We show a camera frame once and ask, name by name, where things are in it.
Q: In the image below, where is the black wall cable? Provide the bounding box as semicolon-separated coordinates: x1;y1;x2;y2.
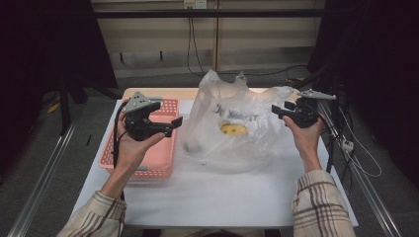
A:
186;16;211;77

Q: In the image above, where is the clear plastic bag yellow face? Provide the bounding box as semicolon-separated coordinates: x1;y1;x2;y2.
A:
179;69;295;174

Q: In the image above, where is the black horizontal bar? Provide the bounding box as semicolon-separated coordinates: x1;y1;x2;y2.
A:
93;9;325;19

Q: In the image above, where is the white table mat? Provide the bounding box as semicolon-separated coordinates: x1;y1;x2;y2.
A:
70;99;360;229

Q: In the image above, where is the white wall socket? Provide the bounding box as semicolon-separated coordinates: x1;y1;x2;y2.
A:
183;0;208;10

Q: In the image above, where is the pink plastic basket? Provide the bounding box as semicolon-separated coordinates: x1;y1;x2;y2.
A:
98;97;181;181

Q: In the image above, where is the person's left hand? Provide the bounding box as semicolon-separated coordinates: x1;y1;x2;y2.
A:
113;111;166;178

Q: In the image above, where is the metal floor rail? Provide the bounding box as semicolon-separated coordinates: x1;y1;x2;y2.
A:
6;115;82;237
315;98;403;237

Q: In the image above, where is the black metal stand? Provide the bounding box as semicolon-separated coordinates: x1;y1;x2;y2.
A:
57;73;123;136

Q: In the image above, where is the white cable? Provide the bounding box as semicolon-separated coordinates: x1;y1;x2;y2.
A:
339;107;383;179

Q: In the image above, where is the white power strip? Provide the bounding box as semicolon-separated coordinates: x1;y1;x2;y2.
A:
340;138;355;153

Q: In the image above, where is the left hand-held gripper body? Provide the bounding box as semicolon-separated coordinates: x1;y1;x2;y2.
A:
122;91;172;142

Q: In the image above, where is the left hand-held gripper black cable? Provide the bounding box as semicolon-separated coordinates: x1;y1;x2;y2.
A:
112;101;128;201

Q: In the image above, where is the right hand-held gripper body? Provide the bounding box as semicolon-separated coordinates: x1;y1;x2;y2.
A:
285;88;337;128

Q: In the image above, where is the person's right hand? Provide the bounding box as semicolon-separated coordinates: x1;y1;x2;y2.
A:
284;116;325;174

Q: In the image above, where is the dark curtain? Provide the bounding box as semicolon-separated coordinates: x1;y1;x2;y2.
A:
0;0;118;166
307;0;419;189

